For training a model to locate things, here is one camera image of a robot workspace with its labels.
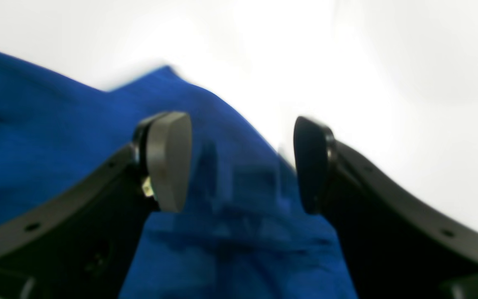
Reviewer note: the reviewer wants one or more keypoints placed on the dark blue t-shirt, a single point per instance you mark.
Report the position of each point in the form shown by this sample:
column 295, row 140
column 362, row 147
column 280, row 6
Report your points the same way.
column 243, row 233

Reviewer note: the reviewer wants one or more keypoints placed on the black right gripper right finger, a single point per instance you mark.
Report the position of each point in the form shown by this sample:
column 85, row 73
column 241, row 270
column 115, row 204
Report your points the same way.
column 395, row 246

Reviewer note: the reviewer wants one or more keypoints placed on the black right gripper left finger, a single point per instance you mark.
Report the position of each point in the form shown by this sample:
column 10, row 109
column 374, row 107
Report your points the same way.
column 81, row 244

